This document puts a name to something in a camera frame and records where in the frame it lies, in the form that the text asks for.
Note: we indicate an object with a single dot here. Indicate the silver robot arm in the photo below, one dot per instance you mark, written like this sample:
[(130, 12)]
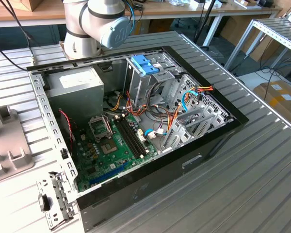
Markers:
[(99, 14)]

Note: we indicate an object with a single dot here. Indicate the grey metal disk bay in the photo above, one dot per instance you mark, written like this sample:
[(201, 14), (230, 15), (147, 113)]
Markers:
[(179, 140)]

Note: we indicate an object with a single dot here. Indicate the black RAM slot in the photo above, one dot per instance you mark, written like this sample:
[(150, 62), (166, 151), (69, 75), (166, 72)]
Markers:
[(126, 136), (132, 136), (129, 136)]

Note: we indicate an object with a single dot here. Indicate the grey metal drive cage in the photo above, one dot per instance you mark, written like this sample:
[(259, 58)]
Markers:
[(140, 89)]

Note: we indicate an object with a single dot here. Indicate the CPU socket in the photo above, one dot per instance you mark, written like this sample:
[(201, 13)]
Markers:
[(108, 146)]

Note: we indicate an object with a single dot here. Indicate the green motherboard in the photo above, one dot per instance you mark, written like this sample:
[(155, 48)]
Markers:
[(104, 167)]

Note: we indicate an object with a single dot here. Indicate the blue expansion slot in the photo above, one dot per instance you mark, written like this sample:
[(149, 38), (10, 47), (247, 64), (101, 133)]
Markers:
[(109, 173)]

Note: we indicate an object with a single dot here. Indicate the black open PC case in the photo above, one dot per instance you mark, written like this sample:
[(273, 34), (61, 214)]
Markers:
[(160, 184)]

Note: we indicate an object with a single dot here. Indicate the grey power supply unit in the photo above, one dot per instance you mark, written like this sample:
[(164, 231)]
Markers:
[(75, 97)]

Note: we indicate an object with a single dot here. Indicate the black case fan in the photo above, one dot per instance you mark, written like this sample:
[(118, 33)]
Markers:
[(65, 131)]

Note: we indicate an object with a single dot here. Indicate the black tripod stand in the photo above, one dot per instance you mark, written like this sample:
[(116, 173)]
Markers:
[(203, 24)]

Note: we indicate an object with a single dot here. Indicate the plain brown cardboard box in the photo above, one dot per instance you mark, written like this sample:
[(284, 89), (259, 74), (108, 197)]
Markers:
[(264, 51)]

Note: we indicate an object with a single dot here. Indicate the labelled cardboard box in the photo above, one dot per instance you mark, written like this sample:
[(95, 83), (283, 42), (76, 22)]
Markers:
[(281, 102)]

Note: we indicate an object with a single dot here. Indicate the grey parts rack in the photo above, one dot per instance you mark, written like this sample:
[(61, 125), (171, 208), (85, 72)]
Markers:
[(4, 136)]

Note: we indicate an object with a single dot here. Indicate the metal slat side table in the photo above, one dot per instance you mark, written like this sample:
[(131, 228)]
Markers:
[(281, 31)]

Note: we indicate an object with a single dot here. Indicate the cardboard box on desk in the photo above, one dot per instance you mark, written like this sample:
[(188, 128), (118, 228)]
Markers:
[(26, 3)]

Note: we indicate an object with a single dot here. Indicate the blue plastic drive bracket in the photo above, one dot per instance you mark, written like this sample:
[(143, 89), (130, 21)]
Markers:
[(143, 64)]

